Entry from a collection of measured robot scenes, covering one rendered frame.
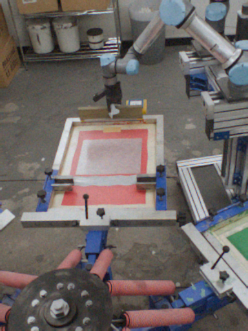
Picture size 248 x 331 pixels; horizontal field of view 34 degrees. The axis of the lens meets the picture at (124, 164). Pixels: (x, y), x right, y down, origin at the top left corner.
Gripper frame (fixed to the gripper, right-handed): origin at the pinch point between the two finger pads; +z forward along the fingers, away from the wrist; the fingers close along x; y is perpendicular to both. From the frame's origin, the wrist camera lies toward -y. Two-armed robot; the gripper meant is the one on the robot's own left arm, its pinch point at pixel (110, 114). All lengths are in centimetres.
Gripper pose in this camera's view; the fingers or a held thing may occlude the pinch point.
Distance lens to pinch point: 229.9
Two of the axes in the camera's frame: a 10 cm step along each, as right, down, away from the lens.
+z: 0.9, 7.6, 6.5
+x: 0.6, -6.5, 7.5
